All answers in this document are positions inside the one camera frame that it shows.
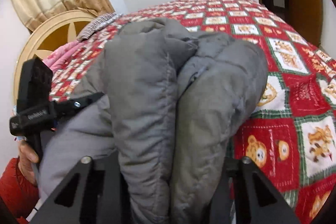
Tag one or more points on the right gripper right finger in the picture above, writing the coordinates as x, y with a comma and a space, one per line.
256, 200

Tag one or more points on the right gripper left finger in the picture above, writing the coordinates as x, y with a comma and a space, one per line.
89, 193

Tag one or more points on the grey puffer jacket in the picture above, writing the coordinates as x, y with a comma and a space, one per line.
172, 99

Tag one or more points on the person's left hand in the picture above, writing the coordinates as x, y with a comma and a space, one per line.
27, 157

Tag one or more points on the pink folded blanket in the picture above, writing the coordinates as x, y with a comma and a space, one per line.
58, 58

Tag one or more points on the red jacket sleeve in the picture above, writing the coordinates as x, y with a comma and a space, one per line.
19, 195

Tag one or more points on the red patchwork bear bedspread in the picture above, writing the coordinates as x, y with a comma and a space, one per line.
291, 134

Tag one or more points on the cream wooden headboard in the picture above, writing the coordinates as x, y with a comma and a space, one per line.
50, 35

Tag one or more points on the striped grey pillow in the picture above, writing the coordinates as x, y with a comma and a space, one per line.
96, 25

